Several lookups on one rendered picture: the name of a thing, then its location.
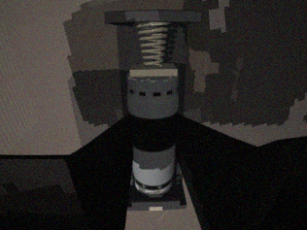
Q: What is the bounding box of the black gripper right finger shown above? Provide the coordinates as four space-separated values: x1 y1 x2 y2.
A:
176 115 307 230

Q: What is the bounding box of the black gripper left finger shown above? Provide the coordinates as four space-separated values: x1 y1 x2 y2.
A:
0 115 133 230

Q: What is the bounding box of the grey and black battery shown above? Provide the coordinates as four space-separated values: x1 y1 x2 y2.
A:
126 74 180 196

